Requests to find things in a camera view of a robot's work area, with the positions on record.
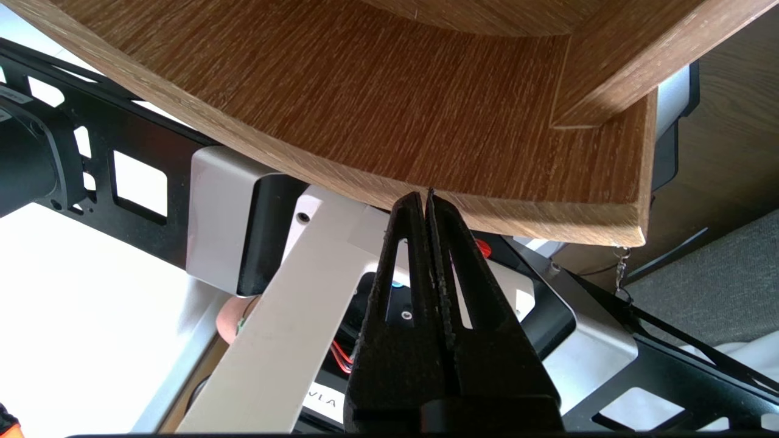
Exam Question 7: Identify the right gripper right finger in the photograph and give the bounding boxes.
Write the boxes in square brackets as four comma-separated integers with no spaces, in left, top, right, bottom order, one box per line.
[427,189,565,434]

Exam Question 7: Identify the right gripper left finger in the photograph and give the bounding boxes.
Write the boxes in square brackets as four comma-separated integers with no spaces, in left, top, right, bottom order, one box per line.
[344,192,457,434]

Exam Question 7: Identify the wooden table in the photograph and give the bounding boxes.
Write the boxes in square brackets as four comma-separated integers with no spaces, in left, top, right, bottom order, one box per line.
[3,0,779,248]

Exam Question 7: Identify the orange and black object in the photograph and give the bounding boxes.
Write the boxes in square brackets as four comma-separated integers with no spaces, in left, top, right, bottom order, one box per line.
[0,403,24,438]

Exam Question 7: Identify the red wires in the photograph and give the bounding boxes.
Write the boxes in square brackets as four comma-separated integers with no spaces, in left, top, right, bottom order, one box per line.
[330,339,355,374]

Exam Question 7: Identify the small metal chain clasp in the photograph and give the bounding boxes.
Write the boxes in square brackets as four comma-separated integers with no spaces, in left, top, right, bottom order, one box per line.
[612,245,634,304]

